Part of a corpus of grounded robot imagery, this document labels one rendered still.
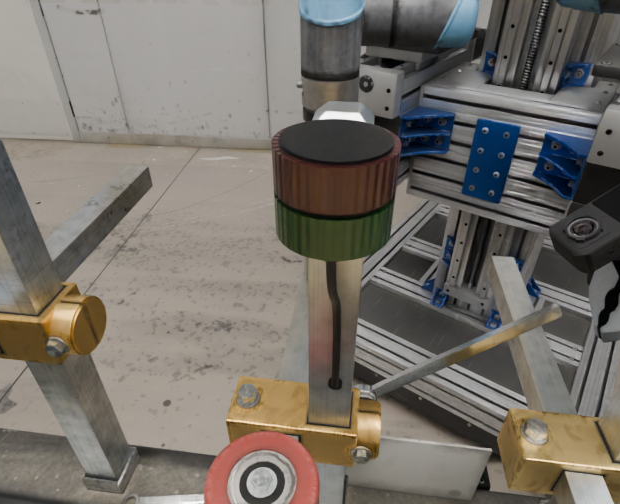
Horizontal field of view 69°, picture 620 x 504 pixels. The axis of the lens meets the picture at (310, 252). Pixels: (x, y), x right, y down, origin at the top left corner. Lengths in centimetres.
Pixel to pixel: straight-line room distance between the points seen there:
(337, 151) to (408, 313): 132
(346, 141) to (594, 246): 25
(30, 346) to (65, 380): 5
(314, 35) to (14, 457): 62
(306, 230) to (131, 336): 163
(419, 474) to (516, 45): 88
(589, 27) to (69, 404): 112
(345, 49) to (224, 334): 132
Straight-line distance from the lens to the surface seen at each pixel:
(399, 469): 54
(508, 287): 61
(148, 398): 160
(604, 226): 42
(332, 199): 19
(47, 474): 66
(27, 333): 43
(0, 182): 38
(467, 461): 53
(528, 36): 115
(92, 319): 43
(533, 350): 54
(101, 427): 54
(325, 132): 22
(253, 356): 164
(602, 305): 52
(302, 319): 51
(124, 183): 61
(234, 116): 316
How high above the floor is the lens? 122
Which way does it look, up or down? 35 degrees down
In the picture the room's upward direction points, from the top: straight up
